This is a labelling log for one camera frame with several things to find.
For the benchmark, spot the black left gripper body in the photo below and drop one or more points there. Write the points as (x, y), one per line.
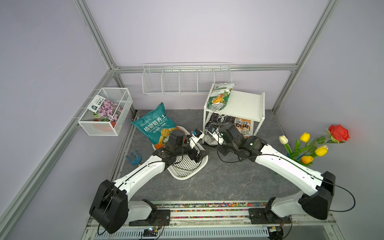
(186, 150)

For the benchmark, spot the white fertilizer bag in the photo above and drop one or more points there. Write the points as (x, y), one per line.
(212, 139)

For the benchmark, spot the teal orange soil bag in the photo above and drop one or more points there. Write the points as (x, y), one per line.
(156, 125)

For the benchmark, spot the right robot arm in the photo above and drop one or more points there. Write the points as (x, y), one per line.
(316, 190)

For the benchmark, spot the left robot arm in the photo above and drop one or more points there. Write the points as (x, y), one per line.
(111, 208)

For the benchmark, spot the orange fertilizer bag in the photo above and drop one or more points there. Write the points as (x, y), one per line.
(244, 126)

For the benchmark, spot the black bud power bag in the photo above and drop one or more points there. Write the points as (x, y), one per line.
(219, 120)

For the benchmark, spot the white metal tiered shelf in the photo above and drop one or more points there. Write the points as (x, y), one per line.
(240, 105)

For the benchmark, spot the green white urea bag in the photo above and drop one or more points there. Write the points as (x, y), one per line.
(219, 96)

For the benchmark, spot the white perforated plastic basket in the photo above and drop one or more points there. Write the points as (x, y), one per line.
(186, 168)

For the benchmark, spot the white artificial tulip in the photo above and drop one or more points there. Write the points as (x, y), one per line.
(283, 140)

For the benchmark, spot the yellow artificial tulip upper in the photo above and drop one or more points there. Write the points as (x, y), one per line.
(305, 137)

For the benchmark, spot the yellow artificial tulip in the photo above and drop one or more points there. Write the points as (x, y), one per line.
(305, 137)
(321, 151)

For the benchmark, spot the orange yellow tulip lower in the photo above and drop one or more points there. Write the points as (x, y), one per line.
(307, 159)

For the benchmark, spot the small circuit board left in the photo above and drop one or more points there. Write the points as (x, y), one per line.
(150, 233)

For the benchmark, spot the small circuit board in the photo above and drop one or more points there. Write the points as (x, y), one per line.
(275, 233)
(150, 233)

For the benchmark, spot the purple flower seed packet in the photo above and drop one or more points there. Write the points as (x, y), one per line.
(104, 109)

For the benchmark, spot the yellow artificial tulip right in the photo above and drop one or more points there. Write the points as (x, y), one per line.
(321, 151)

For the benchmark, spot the small circuit board right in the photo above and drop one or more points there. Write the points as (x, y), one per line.
(275, 233)

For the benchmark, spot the red artificial rose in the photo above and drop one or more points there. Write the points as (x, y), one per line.
(338, 133)

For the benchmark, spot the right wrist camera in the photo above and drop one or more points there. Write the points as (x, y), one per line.
(213, 130)

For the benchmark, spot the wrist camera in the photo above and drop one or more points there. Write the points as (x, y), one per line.
(195, 136)
(213, 130)

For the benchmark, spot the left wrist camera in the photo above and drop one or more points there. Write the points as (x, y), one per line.
(195, 136)

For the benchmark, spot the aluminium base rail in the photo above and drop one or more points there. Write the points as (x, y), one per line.
(232, 220)

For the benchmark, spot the white wire wall rack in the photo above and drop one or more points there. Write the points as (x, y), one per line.
(168, 79)

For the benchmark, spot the white wire wall basket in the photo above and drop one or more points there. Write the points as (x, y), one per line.
(95, 127)

